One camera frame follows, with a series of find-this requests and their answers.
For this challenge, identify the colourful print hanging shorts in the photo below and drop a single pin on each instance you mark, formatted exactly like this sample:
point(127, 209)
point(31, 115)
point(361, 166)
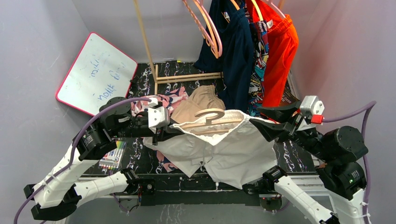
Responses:
point(261, 53)

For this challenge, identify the white shorts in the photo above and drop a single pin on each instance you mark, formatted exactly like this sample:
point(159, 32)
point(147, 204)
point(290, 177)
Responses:
point(232, 150)

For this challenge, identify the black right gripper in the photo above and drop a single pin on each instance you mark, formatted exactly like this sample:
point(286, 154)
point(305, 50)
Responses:
point(270, 129)

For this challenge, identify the beige shorts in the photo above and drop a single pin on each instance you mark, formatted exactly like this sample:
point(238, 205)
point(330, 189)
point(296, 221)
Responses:
point(203, 97)

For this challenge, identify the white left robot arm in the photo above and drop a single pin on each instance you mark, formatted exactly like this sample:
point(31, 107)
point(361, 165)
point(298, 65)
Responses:
point(60, 193)

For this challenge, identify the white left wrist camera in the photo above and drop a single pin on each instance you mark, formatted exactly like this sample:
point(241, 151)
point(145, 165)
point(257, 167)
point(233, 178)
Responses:
point(157, 118)

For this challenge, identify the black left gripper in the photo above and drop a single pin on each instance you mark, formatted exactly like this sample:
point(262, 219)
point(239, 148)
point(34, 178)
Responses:
point(165, 133)

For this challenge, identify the dark book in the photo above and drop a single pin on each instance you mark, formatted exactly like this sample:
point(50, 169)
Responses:
point(287, 96)

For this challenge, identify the pink and orange hanger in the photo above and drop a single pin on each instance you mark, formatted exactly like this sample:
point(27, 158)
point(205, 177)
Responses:
point(210, 33)

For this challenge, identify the pink framed whiteboard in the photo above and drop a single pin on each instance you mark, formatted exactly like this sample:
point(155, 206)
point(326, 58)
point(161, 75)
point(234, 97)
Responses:
point(99, 72)

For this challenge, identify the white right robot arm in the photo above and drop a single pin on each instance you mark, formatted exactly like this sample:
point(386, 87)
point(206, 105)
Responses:
point(340, 172)

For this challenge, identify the coloured marker pack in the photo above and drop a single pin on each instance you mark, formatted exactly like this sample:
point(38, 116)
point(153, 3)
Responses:
point(112, 160)

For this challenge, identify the navy blue hanging shorts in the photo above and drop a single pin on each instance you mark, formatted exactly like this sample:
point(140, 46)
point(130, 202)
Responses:
point(237, 59)

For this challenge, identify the light wooden hanger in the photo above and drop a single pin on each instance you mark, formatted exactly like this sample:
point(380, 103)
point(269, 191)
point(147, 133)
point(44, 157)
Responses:
point(210, 122)

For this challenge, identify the orange hanging shorts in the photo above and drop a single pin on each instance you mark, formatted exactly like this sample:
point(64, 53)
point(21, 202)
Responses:
point(283, 43)

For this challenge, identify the pink shark print shorts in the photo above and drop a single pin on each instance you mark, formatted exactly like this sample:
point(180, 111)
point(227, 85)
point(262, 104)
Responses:
point(170, 101)

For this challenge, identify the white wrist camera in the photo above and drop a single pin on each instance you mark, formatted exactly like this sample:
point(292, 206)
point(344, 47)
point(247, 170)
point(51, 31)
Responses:
point(311, 110)
point(157, 118)

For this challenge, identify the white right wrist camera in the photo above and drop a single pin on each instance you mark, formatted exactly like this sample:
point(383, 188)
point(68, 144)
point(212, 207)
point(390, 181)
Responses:
point(311, 110)

